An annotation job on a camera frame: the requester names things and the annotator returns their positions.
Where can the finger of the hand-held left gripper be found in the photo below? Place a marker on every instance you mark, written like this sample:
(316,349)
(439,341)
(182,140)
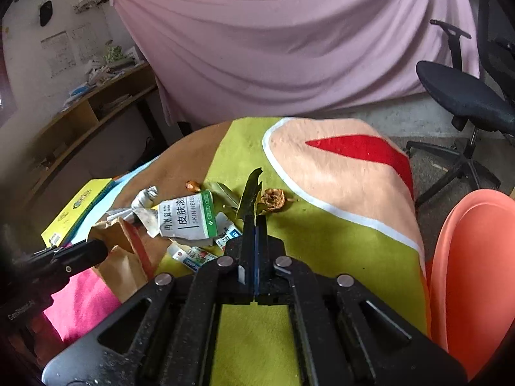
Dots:
(86,253)

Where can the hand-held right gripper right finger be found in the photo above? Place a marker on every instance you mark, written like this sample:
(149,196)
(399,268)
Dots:
(262,249)

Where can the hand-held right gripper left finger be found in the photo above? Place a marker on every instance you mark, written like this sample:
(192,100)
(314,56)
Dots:
(247,249)

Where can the long green leaf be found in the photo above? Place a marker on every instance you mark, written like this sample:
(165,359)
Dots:
(249,193)

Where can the orange candy wrapper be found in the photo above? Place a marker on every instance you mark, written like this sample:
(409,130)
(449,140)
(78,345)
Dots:
(192,186)

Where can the pink plastic bowl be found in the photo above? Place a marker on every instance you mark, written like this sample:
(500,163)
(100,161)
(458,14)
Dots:
(474,273)

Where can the small blue white packet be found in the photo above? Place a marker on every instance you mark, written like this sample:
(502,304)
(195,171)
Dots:
(227,233)

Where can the brown paper bag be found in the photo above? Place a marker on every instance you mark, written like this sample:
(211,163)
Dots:
(124,265)

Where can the yellow book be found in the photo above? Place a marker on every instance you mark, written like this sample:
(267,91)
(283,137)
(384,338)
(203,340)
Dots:
(78,205)

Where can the dried orange peel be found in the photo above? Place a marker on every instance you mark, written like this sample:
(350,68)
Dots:
(273,199)

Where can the flat white printed tube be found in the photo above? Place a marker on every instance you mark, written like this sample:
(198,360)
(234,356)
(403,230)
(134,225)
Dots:
(193,258)

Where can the white and green carton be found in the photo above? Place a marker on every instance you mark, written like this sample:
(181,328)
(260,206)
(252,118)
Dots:
(187,219)

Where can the crumpled white tube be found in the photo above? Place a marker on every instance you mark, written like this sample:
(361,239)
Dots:
(141,209)

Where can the colourful patchwork tablecloth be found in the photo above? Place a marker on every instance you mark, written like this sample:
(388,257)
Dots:
(342,209)

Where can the wooden shelf desk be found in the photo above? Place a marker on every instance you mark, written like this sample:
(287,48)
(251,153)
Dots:
(80,116)

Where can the pile of books and papers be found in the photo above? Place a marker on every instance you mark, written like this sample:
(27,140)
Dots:
(104,70)

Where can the pink hanging cloth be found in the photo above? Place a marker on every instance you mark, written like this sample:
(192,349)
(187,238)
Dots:
(281,44)

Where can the black office chair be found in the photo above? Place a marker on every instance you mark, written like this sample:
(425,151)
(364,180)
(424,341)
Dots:
(462,92)

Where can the white wall papers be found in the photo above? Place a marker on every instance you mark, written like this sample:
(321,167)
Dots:
(60,50)

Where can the black wall object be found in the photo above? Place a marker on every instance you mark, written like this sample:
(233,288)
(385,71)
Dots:
(46,13)

